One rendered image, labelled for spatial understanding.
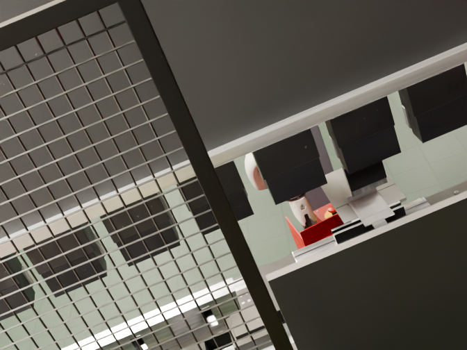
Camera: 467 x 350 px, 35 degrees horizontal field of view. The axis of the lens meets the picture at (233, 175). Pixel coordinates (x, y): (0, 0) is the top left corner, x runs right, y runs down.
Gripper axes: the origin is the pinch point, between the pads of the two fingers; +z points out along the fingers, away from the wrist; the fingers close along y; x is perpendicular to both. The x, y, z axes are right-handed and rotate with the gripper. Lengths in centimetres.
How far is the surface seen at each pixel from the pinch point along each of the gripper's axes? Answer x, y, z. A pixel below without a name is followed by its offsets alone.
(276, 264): 17.3, -25.0, -10.5
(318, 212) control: -5.6, 3.1, -3.3
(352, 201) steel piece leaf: -8.6, -32.5, -22.7
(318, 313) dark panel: 21, -93, -40
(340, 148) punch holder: -6, -48, -46
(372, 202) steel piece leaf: -12.5, -37.1, -22.2
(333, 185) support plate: -7.8, -20.6, -23.4
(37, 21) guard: 41, -122, -114
